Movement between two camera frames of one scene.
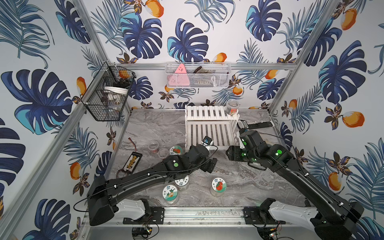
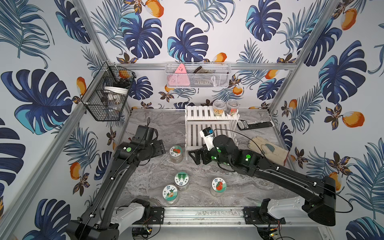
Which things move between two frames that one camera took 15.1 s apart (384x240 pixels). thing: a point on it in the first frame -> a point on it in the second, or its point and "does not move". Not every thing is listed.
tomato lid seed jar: (176, 150) does not move
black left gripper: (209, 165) -> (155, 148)
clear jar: (232, 106) does not move
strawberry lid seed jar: (218, 186) does not move
